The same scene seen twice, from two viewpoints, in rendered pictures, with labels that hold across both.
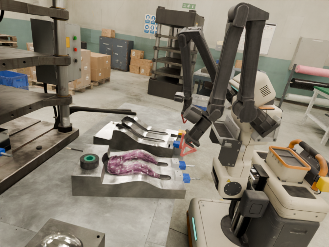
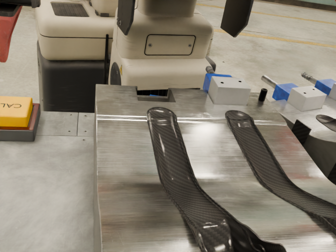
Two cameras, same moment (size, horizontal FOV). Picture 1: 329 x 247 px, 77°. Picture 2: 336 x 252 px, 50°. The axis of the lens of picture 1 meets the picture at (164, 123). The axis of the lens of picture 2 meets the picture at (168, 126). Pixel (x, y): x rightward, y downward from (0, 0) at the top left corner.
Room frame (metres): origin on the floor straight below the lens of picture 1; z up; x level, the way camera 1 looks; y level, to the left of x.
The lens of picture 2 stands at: (1.38, 0.37, 1.13)
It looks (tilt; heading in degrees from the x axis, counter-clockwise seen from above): 32 degrees down; 247
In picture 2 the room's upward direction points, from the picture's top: 10 degrees clockwise
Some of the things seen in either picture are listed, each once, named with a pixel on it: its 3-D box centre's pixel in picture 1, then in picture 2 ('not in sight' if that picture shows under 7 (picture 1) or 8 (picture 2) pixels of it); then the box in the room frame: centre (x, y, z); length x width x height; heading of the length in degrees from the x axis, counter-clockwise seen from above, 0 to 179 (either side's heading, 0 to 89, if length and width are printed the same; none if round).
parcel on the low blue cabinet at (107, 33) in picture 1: (108, 33); not in sight; (8.26, 2.57, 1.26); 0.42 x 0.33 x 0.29; 74
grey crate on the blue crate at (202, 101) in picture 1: (203, 101); not in sight; (4.38, -0.78, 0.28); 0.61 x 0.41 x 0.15; 74
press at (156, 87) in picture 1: (177, 55); not in sight; (5.90, -0.08, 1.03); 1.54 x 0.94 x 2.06; 164
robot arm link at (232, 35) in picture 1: (224, 66); not in sight; (0.87, -0.21, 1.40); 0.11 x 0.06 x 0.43; 3
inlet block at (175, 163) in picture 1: (183, 165); (285, 92); (0.95, -0.13, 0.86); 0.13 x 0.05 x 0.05; 99
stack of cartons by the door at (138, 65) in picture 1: (141, 62); not in sight; (7.96, 1.19, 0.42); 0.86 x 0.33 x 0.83; 74
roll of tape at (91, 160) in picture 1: (89, 161); not in sight; (0.76, 0.31, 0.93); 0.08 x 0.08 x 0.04
